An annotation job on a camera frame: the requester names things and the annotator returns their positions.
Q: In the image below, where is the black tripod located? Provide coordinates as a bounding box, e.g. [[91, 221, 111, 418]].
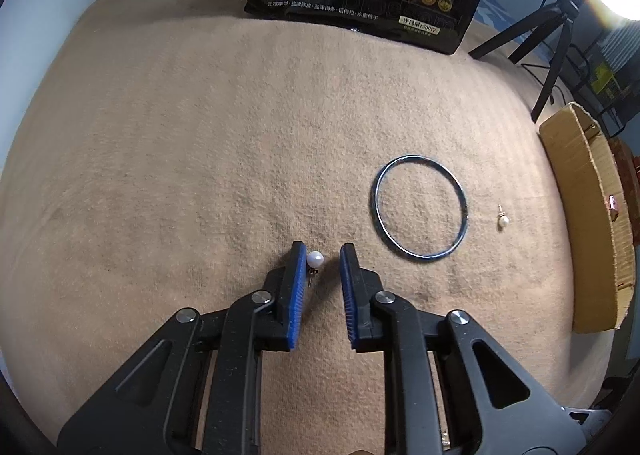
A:
[[468, 0, 589, 124]]

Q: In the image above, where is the cardboard box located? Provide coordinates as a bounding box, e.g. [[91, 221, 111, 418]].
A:
[[538, 102, 640, 335]]

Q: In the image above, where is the thin silver bangle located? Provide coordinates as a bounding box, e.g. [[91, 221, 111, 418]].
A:
[[373, 154, 470, 261]]

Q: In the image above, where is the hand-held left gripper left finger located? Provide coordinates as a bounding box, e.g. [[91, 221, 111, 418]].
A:
[[57, 241, 308, 455]]

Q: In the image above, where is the black metal clothes rack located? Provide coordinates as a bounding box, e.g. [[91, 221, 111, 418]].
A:
[[574, 39, 632, 136]]

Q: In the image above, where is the tan blanket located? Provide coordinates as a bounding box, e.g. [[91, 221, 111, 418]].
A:
[[0, 0, 632, 455]]

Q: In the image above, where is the yellow box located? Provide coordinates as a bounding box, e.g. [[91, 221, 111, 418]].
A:
[[590, 60, 627, 106]]

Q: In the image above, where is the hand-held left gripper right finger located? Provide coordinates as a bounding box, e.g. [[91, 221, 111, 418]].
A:
[[339, 243, 586, 455]]

